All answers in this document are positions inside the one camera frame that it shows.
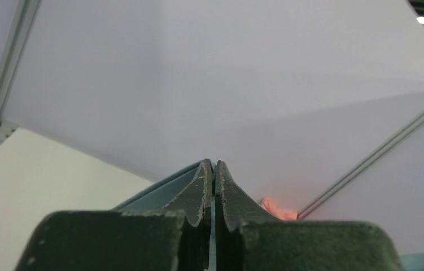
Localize aluminium frame post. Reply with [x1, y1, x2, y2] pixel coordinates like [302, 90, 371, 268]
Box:
[0, 1, 41, 145]
[297, 110, 424, 220]

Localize right aluminium frame post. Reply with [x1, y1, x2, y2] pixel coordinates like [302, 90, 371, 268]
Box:
[297, 110, 424, 220]

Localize left aluminium frame post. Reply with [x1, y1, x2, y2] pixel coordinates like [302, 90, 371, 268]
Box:
[0, 1, 41, 145]

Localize teal blue t-shirt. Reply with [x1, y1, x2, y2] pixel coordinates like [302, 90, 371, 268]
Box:
[117, 159, 424, 270]

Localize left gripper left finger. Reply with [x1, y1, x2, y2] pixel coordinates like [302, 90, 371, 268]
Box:
[16, 159, 213, 270]

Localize peach orange t-shirt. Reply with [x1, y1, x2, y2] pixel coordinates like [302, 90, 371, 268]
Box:
[260, 197, 298, 221]

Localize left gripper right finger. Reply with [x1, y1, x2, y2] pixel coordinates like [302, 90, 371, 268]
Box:
[215, 161, 403, 270]

